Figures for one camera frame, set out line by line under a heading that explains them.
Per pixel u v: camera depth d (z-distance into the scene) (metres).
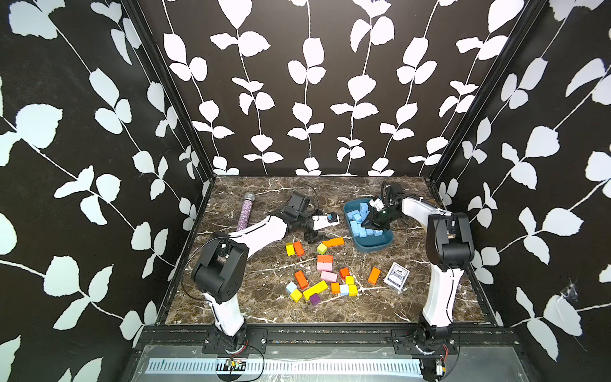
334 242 0.98
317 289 0.84
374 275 0.88
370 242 0.96
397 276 0.87
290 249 0.93
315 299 0.81
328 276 0.88
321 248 0.93
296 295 0.82
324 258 0.93
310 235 0.81
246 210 1.04
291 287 0.84
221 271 0.47
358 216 1.04
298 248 0.94
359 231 0.98
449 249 0.56
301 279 0.86
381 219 0.90
